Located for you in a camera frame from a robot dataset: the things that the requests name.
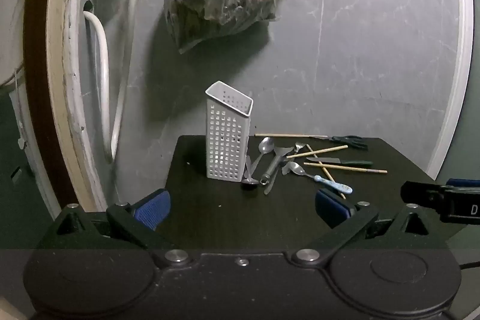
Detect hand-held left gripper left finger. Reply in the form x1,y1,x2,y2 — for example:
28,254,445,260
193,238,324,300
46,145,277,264
37,188,193,266

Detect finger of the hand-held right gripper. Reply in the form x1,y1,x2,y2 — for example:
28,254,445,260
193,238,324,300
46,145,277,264
400,181,447,210
447,178,480,189

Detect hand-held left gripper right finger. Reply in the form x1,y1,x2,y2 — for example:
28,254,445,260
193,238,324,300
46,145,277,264
290,188,451,266

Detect green-handled knife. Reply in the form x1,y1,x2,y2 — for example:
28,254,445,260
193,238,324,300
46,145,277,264
306,157,374,166

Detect spoon with blue patterned handle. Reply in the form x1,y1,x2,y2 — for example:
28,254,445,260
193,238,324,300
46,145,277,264
287,161,354,195

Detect metal fork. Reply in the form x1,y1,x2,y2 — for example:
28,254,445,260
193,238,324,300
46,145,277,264
263,142,308,196

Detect green-handled scissors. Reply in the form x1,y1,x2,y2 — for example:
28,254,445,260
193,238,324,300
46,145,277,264
309,134,369,150

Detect metal peeler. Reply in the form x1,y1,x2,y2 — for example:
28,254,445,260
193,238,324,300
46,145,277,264
259,146,295,185

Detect black small ladle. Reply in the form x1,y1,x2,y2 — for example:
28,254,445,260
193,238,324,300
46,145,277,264
245,137,275,176

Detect white perforated utensil holder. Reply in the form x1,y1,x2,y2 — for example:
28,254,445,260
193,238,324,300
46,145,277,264
205,81,254,183

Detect white hose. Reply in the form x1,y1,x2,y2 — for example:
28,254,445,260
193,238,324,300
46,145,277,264
83,0,147,165

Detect white wall trim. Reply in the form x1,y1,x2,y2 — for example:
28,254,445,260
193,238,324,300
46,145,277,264
427,0,474,181

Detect wooden door frame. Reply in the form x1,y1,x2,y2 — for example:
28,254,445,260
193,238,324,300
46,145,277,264
22,0,113,213

